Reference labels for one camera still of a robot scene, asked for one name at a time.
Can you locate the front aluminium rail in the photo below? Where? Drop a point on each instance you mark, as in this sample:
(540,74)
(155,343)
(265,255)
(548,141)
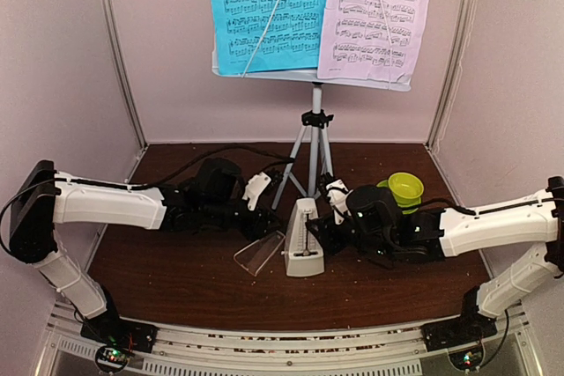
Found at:
(386,350)

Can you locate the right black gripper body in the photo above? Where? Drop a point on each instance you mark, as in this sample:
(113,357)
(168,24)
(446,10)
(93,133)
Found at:
(335,245)

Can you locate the clear metronome front cover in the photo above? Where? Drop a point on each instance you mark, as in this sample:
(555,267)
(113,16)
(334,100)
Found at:
(253,257)

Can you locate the green bowl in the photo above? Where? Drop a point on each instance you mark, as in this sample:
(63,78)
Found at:
(406,188)

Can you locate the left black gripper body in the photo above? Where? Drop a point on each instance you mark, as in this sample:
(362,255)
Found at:
(251,230)

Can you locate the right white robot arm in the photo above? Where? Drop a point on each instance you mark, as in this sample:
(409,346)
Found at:
(369,219)

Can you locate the white perforated music stand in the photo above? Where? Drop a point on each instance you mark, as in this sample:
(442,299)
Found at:
(315,122)

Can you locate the white metronome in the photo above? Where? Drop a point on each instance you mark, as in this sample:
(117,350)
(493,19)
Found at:
(303,254)

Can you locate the left aluminium frame post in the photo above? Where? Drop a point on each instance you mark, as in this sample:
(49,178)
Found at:
(121,72)

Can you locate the lilac sheet music page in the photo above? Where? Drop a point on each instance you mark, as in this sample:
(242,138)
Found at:
(372,41)

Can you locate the right aluminium frame post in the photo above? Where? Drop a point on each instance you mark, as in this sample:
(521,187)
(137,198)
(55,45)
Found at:
(454,71)

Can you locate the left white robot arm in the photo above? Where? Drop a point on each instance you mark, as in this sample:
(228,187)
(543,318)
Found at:
(209,193)

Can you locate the green saucer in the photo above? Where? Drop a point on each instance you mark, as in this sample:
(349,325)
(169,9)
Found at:
(406,206)

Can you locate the blue sheet music page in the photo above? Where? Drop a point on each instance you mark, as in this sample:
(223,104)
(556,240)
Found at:
(266,35)

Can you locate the aluminium frame post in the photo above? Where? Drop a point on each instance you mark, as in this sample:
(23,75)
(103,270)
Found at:
(454,71)
(121,72)

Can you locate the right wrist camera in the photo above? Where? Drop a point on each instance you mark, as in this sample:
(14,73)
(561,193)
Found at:
(335,192)

